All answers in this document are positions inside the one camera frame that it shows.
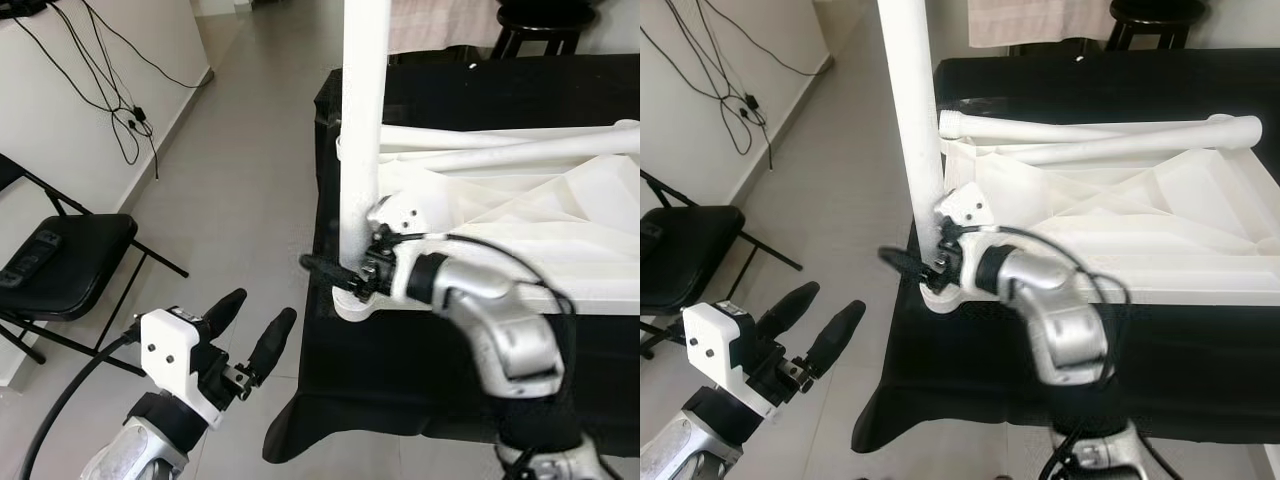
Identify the checkered cloth covered table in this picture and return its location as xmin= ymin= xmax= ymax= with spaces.
xmin=965 ymin=0 xmax=1116 ymax=48

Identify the black tablecloth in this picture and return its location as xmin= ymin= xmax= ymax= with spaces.
xmin=850 ymin=55 xmax=1280 ymax=456
xmin=262 ymin=55 xmax=641 ymax=463

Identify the black folding chair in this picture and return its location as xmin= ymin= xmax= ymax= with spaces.
xmin=640 ymin=170 xmax=803 ymax=359
xmin=0 ymin=152 xmax=189 ymax=376

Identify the white plastic table top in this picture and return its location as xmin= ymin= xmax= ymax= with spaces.
xmin=920 ymin=110 xmax=1280 ymax=319
xmin=330 ymin=120 xmax=641 ymax=323

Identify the black remote control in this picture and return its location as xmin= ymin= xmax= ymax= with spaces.
xmin=0 ymin=228 xmax=63 ymax=289

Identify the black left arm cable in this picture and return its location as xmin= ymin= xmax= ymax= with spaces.
xmin=18 ymin=325 xmax=146 ymax=480

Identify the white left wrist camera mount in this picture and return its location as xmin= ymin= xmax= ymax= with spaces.
xmin=683 ymin=302 xmax=776 ymax=421
xmin=140 ymin=308 xmax=231 ymax=431

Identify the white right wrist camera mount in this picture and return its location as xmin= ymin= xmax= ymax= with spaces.
xmin=366 ymin=192 xmax=446 ymax=306
xmin=935 ymin=185 xmax=1001 ymax=301

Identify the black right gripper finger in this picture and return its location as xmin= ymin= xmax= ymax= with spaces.
xmin=300 ymin=254 xmax=363 ymax=293
xmin=878 ymin=247 xmax=941 ymax=289

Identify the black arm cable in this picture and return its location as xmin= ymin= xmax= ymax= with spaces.
xmin=18 ymin=325 xmax=146 ymax=480
xmin=395 ymin=232 xmax=581 ymax=331
xmin=960 ymin=225 xmax=1131 ymax=331

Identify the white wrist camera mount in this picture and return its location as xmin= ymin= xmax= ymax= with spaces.
xmin=935 ymin=185 xmax=1001 ymax=301
xmin=366 ymin=192 xmax=446 ymax=306
xmin=683 ymin=302 xmax=776 ymax=421
xmin=140 ymin=308 xmax=231 ymax=431

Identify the black wall cable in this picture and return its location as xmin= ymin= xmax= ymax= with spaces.
xmin=10 ymin=0 xmax=161 ymax=181
xmin=640 ymin=25 xmax=776 ymax=171
xmin=80 ymin=0 xmax=216 ymax=91
xmin=720 ymin=0 xmax=831 ymax=79

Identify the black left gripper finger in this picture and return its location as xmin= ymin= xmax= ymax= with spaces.
xmin=246 ymin=307 xmax=298 ymax=389
xmin=200 ymin=288 xmax=248 ymax=339
xmin=805 ymin=300 xmax=867 ymax=379
xmin=755 ymin=281 xmax=821 ymax=336

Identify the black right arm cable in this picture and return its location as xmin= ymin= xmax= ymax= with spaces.
xmin=395 ymin=232 xmax=581 ymax=331
xmin=960 ymin=225 xmax=1131 ymax=331

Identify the black round stool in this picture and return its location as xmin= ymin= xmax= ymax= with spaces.
xmin=490 ymin=0 xmax=601 ymax=59
xmin=1105 ymin=0 xmax=1211 ymax=53

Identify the white plastic table leg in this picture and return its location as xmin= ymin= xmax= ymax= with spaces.
xmin=338 ymin=0 xmax=393 ymax=291
xmin=938 ymin=108 xmax=1131 ymax=143
xmin=1010 ymin=113 xmax=1266 ymax=169
xmin=878 ymin=0 xmax=946 ymax=271
xmin=380 ymin=120 xmax=641 ymax=176
xmin=378 ymin=124 xmax=561 ymax=153

